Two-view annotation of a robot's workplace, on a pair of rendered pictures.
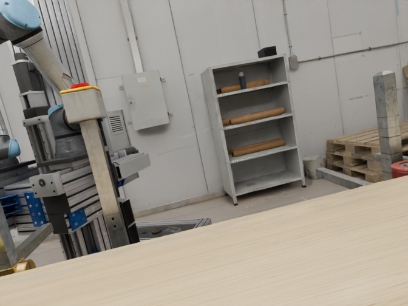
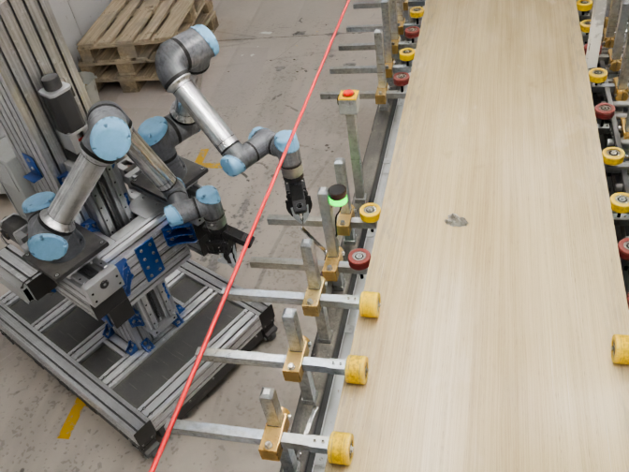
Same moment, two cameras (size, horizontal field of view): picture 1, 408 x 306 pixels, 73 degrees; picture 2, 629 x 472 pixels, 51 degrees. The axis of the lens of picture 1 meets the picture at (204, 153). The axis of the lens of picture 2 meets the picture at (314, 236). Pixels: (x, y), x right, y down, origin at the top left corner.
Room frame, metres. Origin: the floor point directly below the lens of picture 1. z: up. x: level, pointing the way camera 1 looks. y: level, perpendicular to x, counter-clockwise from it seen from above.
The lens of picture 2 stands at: (-0.11, 2.32, 2.48)
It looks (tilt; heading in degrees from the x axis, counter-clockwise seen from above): 41 degrees down; 296
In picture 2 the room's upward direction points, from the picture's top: 11 degrees counter-clockwise
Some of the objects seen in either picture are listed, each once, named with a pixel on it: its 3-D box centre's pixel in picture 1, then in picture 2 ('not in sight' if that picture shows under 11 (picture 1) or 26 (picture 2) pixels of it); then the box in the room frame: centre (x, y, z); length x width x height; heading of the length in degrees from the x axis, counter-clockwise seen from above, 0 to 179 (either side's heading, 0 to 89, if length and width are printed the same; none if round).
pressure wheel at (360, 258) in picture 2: not in sight; (360, 266); (0.48, 0.78, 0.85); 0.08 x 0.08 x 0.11
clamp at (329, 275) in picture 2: not in sight; (333, 263); (0.58, 0.77, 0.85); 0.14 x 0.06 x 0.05; 96
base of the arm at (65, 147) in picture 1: (70, 144); (165, 164); (1.30, 0.60, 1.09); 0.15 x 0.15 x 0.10
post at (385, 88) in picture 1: (391, 161); (381, 75); (0.72, -0.49, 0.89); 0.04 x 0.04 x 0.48; 6
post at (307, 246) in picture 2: not in sight; (316, 294); (0.56, 1.00, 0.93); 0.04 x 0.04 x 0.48; 6
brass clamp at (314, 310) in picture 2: not in sight; (314, 295); (0.56, 1.02, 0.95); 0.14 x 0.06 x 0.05; 96
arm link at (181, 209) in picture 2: not in sight; (181, 210); (1.07, 0.88, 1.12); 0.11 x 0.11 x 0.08; 39
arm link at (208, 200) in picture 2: not in sight; (209, 203); (0.98, 0.83, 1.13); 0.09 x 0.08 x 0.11; 39
